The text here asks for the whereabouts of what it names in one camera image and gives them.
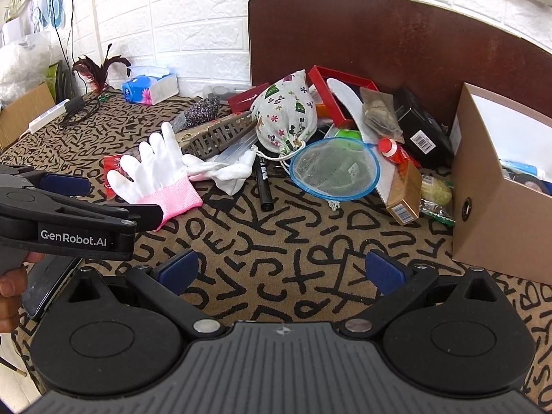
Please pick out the black box white label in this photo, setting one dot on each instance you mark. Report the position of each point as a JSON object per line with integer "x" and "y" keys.
{"x": 420, "y": 120}

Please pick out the black power adapter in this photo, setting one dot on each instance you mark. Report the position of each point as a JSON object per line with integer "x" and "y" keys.
{"x": 75, "y": 104}

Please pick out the red flat box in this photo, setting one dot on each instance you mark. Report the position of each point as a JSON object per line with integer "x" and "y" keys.
{"x": 330, "y": 97}

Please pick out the dried herb bag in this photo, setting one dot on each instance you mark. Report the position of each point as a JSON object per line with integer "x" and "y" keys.
{"x": 379, "y": 114}

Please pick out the green ball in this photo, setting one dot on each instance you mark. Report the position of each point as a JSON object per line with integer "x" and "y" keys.
{"x": 347, "y": 133}

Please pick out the dark red box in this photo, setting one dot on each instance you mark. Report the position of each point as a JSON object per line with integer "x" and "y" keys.
{"x": 241, "y": 101}

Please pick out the steel wool scourer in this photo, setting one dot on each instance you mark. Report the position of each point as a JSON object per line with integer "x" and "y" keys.
{"x": 200, "y": 110}

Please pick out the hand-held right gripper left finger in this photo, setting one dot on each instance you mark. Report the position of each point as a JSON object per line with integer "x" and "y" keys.
{"x": 179, "y": 269}

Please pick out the black marker pen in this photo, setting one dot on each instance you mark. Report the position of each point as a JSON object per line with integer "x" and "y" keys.
{"x": 264, "y": 185}

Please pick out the brown cardboard box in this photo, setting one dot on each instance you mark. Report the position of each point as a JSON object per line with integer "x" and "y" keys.
{"x": 487, "y": 207}

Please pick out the open cardboard carton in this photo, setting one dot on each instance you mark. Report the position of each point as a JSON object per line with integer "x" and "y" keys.
{"x": 21, "y": 112}

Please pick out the blue pens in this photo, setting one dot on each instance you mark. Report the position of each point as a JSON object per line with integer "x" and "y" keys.
{"x": 332, "y": 168}

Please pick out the white shoe insole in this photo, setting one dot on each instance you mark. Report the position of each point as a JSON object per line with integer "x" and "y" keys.
{"x": 347, "y": 95}

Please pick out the white plastic bag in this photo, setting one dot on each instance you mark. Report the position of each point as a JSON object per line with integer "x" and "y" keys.
{"x": 21, "y": 60}

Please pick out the clear plastic bottle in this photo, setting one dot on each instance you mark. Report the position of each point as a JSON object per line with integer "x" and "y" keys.
{"x": 239, "y": 149}

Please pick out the black smartphone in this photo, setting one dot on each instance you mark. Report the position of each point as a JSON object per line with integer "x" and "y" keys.
{"x": 47, "y": 284}

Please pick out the white potted plant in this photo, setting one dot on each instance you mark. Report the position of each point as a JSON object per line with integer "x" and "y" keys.
{"x": 11, "y": 26}

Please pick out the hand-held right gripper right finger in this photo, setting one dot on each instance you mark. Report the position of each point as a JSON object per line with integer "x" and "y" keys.
{"x": 386, "y": 269}

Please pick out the brown wooden headboard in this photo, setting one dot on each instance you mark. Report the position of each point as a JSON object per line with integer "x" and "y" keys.
{"x": 388, "y": 39}

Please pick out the white power strip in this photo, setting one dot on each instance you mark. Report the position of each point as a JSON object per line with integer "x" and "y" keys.
{"x": 47, "y": 114}

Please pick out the clear plastic case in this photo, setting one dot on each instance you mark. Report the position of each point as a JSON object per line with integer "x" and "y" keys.
{"x": 220, "y": 90}

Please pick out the green edged snack packet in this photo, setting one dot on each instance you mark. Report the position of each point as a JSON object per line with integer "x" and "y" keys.
{"x": 435, "y": 192}

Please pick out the grey slotted plastic tray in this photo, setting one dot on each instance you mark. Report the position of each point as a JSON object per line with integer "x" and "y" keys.
{"x": 215, "y": 136}

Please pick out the small brown box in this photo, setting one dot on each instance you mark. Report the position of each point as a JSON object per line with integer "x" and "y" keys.
{"x": 403, "y": 198}

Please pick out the red plastic packet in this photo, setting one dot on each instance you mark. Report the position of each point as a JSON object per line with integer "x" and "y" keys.
{"x": 113, "y": 164}

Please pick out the thin wooden stick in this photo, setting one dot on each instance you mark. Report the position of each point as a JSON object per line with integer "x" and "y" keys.
{"x": 13, "y": 367}

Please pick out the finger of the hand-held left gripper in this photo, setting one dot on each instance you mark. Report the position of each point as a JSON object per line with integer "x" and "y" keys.
{"x": 138, "y": 214}
{"x": 64, "y": 183}

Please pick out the orange white box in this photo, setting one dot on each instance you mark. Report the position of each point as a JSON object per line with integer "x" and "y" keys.
{"x": 321, "y": 105}

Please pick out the blue tissue packet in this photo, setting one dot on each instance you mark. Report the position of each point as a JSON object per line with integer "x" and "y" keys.
{"x": 142, "y": 88}

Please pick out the dark red feather toy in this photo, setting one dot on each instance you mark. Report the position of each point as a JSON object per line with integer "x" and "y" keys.
{"x": 92, "y": 69}

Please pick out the white glove pink cuff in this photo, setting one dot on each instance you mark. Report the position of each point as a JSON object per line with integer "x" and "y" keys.
{"x": 159, "y": 168}
{"x": 233, "y": 172}

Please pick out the black tape roll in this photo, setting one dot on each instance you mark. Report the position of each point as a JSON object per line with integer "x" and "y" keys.
{"x": 532, "y": 183}

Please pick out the person's left hand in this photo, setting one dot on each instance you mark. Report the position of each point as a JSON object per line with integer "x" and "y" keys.
{"x": 11, "y": 284}

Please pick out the red white bottle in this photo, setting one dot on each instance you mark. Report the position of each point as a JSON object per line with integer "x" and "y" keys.
{"x": 388, "y": 149}

